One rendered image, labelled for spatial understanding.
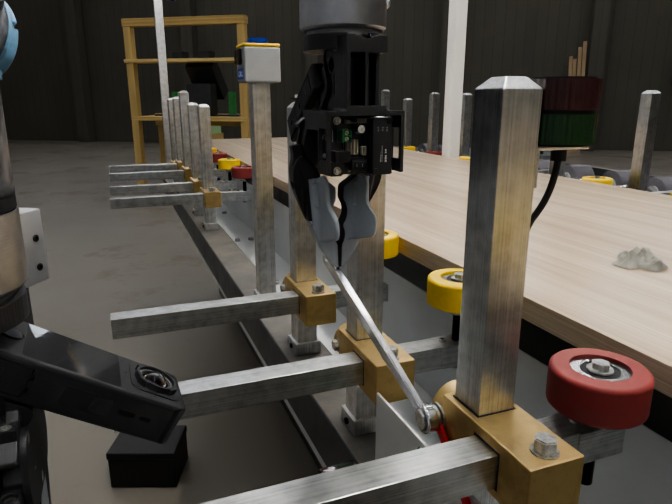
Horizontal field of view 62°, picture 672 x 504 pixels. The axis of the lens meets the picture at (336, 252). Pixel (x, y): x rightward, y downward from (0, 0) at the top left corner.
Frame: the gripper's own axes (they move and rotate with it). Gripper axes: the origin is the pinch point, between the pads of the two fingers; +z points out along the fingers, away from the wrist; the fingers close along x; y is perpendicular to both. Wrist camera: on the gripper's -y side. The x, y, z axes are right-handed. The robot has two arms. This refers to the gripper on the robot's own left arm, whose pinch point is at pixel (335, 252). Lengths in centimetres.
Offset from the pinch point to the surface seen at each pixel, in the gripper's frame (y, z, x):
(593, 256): -9.0, 7.4, 43.6
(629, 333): 13.5, 7.5, 25.5
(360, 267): -8.4, 4.7, 6.4
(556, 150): 15.2, -10.7, 12.7
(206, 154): -133, 2, 7
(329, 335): -56, 35, 20
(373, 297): -8.4, 8.7, 8.2
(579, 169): -128, 13, 156
